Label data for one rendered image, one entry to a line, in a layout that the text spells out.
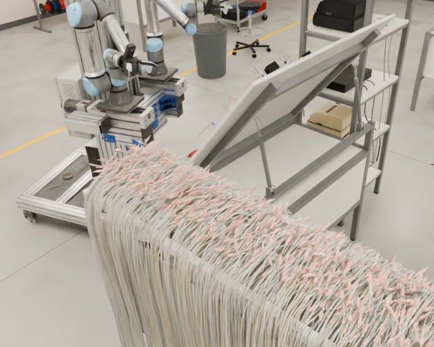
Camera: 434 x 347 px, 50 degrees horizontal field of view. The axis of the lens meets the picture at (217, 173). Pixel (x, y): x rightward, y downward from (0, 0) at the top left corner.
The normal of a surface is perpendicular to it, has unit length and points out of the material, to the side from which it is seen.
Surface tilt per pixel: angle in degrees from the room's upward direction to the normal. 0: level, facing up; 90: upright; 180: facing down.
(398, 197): 0
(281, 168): 0
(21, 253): 0
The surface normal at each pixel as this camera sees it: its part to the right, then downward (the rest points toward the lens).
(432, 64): -0.66, 0.45
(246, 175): -0.05, -0.82
